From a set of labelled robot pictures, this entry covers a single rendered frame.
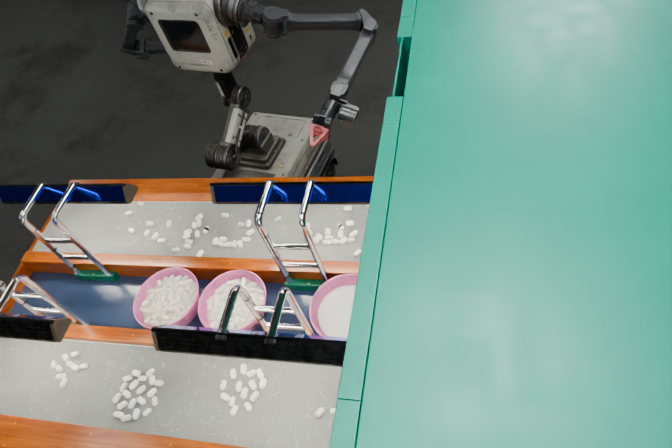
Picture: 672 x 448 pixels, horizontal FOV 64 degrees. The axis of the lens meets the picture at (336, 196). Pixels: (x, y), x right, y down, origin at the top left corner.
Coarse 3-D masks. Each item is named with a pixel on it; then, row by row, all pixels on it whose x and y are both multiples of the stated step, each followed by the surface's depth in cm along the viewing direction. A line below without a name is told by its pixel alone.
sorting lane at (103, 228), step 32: (64, 224) 251; (96, 224) 246; (128, 224) 242; (160, 224) 238; (224, 224) 229; (288, 224) 222; (320, 224) 218; (224, 256) 218; (256, 256) 215; (288, 256) 212; (320, 256) 208; (352, 256) 205
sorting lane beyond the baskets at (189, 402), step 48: (0, 384) 203; (48, 384) 198; (96, 384) 194; (144, 384) 190; (192, 384) 186; (288, 384) 179; (336, 384) 175; (144, 432) 179; (192, 432) 175; (240, 432) 172; (288, 432) 169
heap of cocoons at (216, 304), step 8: (232, 280) 210; (240, 280) 211; (248, 280) 209; (224, 288) 208; (248, 288) 206; (256, 288) 206; (216, 296) 206; (224, 296) 206; (256, 296) 203; (208, 304) 205; (216, 304) 204; (224, 304) 203; (240, 304) 202; (256, 304) 202; (208, 312) 205; (216, 312) 203; (240, 312) 200; (248, 312) 199; (208, 320) 203; (216, 320) 201; (232, 320) 200; (240, 320) 198; (248, 320) 199; (232, 328) 196
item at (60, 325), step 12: (0, 324) 175; (12, 324) 173; (24, 324) 172; (36, 324) 170; (48, 324) 169; (60, 324) 171; (0, 336) 177; (12, 336) 175; (24, 336) 174; (36, 336) 172; (48, 336) 171; (60, 336) 171
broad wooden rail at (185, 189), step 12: (72, 180) 266; (84, 180) 264; (96, 180) 262; (108, 180) 260; (120, 180) 258; (132, 180) 256; (144, 180) 254; (156, 180) 253; (168, 180) 251; (180, 180) 249; (192, 180) 247; (204, 180) 246; (216, 180) 244; (228, 180) 242; (240, 180) 241; (252, 180) 239; (264, 180) 237; (276, 180) 236; (288, 180) 234; (300, 180) 233; (324, 180) 230; (336, 180) 228; (348, 180) 227; (360, 180) 225; (372, 180) 224; (144, 192) 249; (156, 192) 247; (168, 192) 246; (180, 192) 244; (192, 192) 242; (204, 192) 241
